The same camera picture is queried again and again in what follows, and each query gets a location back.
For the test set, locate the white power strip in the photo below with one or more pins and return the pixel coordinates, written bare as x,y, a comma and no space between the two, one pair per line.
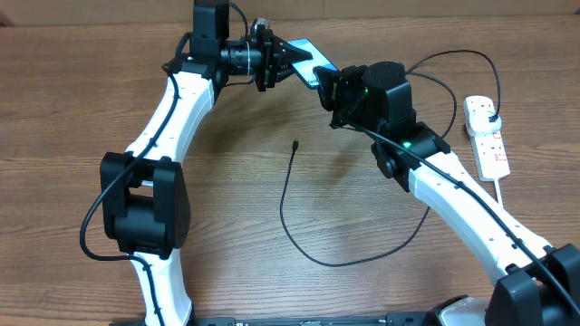
489,150

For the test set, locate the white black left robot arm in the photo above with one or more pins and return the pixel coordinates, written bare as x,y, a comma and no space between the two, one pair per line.
144,198

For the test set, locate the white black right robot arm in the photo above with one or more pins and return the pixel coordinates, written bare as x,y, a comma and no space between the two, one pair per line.
534,283

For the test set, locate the Samsung Galaxy smartphone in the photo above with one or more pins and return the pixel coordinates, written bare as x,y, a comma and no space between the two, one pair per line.
305,69

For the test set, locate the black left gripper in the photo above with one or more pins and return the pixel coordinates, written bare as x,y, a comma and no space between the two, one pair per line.
273,56

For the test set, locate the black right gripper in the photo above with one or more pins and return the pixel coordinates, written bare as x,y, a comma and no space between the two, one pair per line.
333,90

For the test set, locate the white charger plug adapter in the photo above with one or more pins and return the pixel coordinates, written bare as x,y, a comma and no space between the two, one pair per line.
482,123

